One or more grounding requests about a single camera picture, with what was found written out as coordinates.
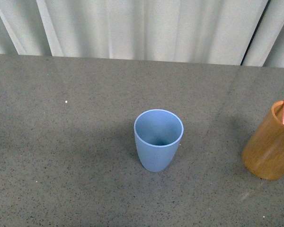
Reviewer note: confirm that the brown wooden chopstick holder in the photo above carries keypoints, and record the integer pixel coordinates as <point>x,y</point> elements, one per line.
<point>264,153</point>

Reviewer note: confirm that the light blue plastic cup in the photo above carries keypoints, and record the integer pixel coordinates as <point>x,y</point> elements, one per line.
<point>157,134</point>

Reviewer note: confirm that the white pleated curtain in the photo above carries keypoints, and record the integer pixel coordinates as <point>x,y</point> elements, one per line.
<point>232,32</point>

